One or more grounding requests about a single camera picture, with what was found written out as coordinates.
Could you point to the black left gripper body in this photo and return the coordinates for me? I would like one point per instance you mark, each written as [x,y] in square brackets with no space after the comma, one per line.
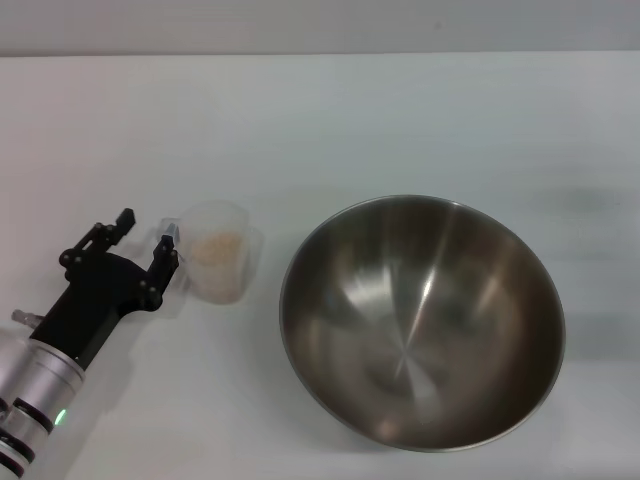
[95,300]

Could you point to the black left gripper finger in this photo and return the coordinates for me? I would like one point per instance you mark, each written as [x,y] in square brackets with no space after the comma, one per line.
[102,235]
[162,270]

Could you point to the white rice grains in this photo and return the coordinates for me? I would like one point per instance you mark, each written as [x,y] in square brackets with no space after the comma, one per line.
[218,260]

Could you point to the clear plastic measuring cup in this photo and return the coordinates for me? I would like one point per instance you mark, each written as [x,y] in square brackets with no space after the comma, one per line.
[220,250]

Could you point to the large stainless steel bowl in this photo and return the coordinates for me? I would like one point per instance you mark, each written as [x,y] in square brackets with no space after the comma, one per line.
[422,325]

